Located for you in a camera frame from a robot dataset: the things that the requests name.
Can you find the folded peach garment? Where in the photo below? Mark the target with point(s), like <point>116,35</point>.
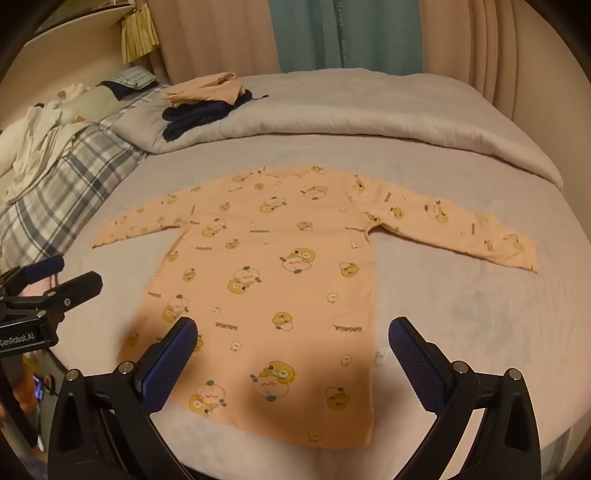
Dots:
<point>198,90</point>

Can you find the striped pillow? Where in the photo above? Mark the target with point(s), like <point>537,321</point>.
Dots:
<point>134,76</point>

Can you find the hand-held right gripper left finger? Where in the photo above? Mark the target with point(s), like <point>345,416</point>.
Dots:
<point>171,364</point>

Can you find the teal curtain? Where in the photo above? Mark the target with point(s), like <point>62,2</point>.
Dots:
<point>304,32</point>

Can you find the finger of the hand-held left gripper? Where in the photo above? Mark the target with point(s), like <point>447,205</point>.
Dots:
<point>46,266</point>
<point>78,287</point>

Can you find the folded navy garment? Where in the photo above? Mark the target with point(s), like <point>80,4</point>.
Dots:
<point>194,117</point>

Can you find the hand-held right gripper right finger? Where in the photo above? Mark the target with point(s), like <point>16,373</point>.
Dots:
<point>415,364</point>

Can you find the bed with pinkish sheet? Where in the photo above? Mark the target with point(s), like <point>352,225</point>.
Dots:
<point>461,323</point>

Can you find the yellow fringe hanging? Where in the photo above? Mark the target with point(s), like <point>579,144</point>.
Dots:
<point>138,37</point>

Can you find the pink curtain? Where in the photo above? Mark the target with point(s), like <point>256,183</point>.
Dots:
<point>475,41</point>
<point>207,37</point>

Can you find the plaid blanket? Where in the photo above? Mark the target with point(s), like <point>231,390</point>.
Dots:
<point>69,184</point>

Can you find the grey duvet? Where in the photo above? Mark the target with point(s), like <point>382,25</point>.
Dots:
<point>369,106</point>

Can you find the peach printed long-sleeve shirt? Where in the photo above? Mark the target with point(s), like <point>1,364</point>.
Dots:
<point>286,286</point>

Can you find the white wall shelf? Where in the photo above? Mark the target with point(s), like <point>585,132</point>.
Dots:
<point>92,23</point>

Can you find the white plush toy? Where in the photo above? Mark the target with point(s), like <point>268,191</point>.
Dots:
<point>92,101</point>

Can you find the white crumpled cloth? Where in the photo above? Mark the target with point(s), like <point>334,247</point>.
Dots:
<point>32,147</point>

